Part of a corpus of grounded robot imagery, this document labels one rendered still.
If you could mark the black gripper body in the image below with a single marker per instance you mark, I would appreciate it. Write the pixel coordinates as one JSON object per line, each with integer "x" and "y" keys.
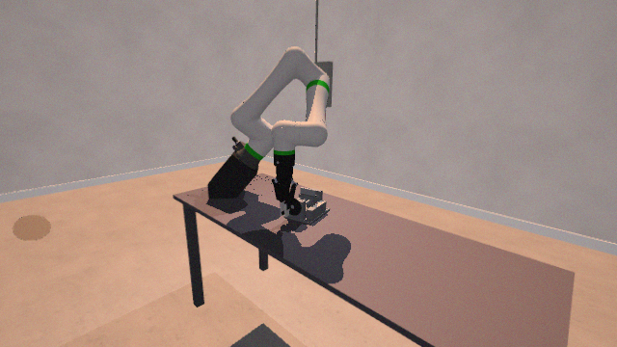
{"x": 284, "y": 174}

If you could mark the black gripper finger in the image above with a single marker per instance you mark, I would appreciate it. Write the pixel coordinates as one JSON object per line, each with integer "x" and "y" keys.
{"x": 288, "y": 195}
{"x": 279, "y": 191}

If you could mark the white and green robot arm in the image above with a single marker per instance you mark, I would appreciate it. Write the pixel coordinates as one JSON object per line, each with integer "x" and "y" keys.
{"x": 285, "y": 134}

